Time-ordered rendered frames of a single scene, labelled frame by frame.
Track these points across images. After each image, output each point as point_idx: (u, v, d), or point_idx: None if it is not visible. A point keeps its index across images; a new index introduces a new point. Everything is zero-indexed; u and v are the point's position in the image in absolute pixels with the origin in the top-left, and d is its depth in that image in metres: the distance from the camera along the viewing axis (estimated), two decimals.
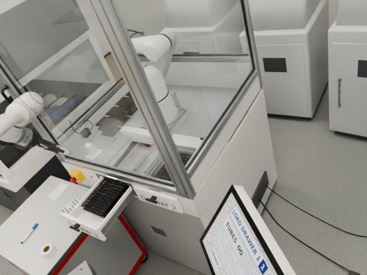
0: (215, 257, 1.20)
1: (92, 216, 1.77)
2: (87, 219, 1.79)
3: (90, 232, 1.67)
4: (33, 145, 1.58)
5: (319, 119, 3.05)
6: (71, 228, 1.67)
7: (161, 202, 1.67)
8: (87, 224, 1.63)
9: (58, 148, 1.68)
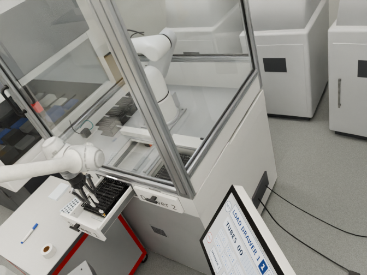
0: (215, 257, 1.20)
1: (92, 216, 1.77)
2: (87, 219, 1.79)
3: (90, 232, 1.67)
4: (67, 181, 1.53)
5: (319, 119, 3.05)
6: (71, 228, 1.67)
7: (161, 202, 1.67)
8: (87, 224, 1.63)
9: (84, 199, 1.60)
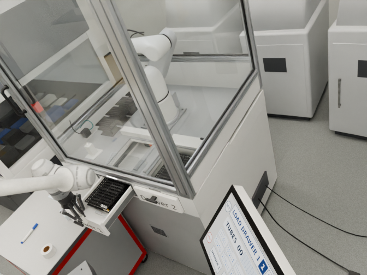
0: (215, 257, 1.20)
1: (96, 211, 1.79)
2: (90, 214, 1.80)
3: (94, 227, 1.68)
4: (72, 192, 1.56)
5: (319, 119, 3.05)
6: (75, 223, 1.69)
7: (161, 202, 1.67)
8: (90, 219, 1.65)
9: (80, 209, 1.65)
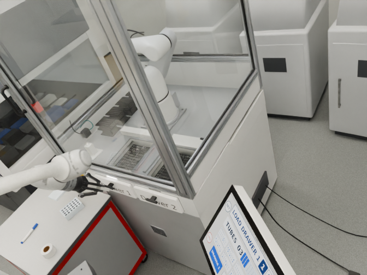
0: (215, 257, 1.20)
1: None
2: None
3: (123, 190, 1.83)
4: (80, 177, 1.54)
5: (319, 119, 3.05)
6: (105, 187, 1.84)
7: (161, 202, 1.67)
8: (120, 182, 1.79)
9: (96, 182, 1.65)
